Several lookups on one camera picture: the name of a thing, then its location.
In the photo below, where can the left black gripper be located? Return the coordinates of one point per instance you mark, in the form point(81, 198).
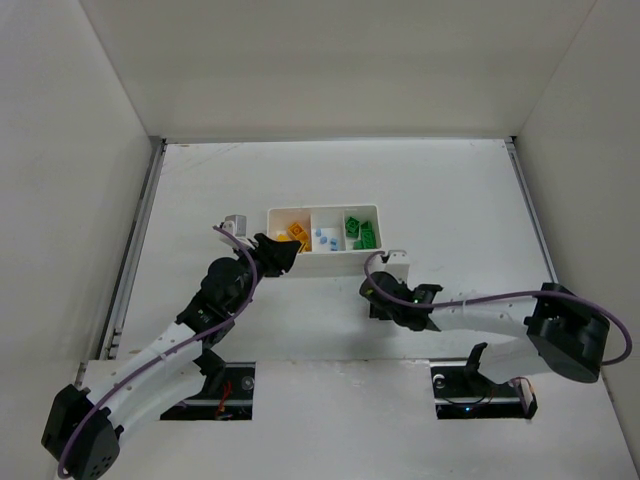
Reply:
point(267, 255)

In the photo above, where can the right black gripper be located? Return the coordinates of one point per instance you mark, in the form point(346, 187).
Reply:
point(382, 292)

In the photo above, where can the yellow long lego brick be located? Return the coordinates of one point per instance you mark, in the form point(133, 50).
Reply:
point(303, 246)

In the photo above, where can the yellow curved lego brick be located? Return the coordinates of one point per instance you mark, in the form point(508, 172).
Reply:
point(297, 232)

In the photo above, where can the green lego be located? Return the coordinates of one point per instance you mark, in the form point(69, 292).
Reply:
point(367, 235)

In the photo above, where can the green square lego brick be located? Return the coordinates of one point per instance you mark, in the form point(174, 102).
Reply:
point(352, 227)

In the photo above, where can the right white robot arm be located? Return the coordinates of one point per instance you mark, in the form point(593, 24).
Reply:
point(575, 348)

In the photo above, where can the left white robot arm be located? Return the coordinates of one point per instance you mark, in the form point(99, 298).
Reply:
point(86, 427)

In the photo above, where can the white divided sorting tray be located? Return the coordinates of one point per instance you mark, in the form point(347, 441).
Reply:
point(321, 261)

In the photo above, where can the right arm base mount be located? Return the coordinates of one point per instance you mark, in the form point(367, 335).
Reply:
point(462, 393)

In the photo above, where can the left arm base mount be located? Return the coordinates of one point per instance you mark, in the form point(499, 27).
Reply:
point(227, 393)

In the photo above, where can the left aluminium frame rail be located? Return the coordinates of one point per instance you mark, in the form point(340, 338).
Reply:
point(111, 331)

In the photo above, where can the aluminium frame rail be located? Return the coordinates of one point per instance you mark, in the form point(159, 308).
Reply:
point(111, 331)
point(527, 266)

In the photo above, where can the right aluminium frame rail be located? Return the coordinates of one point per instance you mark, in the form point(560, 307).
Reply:
point(527, 266)

